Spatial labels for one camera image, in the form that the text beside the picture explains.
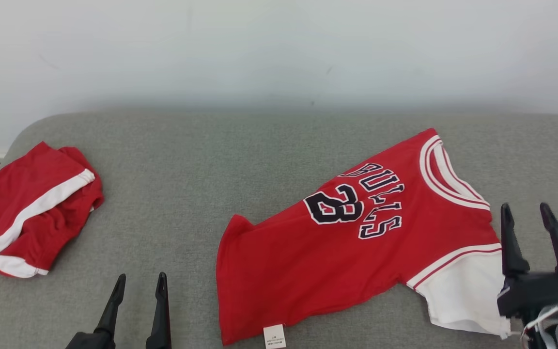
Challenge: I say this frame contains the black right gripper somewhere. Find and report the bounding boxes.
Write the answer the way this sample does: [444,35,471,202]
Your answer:
[496,202,558,319]

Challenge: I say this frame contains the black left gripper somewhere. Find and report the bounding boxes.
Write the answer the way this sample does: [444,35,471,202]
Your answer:
[64,272,172,349]

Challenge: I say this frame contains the red shorts with white stripe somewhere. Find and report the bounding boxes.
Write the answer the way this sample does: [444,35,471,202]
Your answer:
[0,141,105,279]

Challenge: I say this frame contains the red Bulls 23 jersey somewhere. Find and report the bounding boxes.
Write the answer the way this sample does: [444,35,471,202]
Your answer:
[216,128,512,347]

